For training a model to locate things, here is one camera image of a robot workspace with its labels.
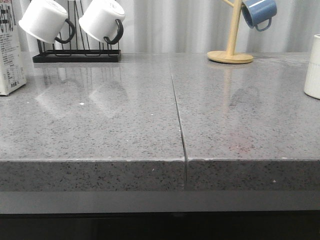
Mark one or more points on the right white enamel mug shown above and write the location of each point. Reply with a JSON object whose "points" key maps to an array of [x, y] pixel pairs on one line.
{"points": [[103, 21]]}

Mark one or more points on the wooden mug tree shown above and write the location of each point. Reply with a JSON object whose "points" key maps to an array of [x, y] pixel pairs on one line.
{"points": [[229, 56]]}

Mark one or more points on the blue enamel mug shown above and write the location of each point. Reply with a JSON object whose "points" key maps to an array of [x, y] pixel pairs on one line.
{"points": [[256, 12]]}

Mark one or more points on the white enamel mug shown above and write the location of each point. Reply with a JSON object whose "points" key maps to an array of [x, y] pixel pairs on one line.
{"points": [[44, 20], [103, 21]]}

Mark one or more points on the black wire mug rack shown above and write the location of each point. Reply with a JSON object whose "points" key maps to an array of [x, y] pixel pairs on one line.
{"points": [[81, 48]]}

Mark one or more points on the white milk carton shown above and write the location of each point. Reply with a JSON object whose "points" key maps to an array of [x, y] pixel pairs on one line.
{"points": [[12, 74]]}

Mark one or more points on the left white enamel mug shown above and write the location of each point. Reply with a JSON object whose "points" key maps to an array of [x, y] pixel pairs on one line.
{"points": [[44, 20]]}

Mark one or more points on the cream HOME mug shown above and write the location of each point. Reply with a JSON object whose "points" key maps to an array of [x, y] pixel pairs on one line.
{"points": [[312, 80]]}

